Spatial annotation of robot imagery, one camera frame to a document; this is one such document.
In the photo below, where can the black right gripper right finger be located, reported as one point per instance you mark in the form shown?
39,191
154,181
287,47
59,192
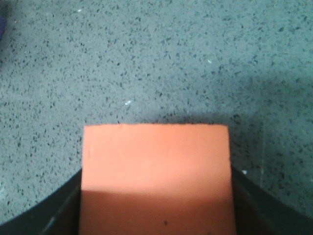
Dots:
259,213

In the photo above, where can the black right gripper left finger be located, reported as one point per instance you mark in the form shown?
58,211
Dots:
58,214

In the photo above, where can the orange foam cube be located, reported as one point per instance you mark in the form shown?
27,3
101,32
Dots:
156,179

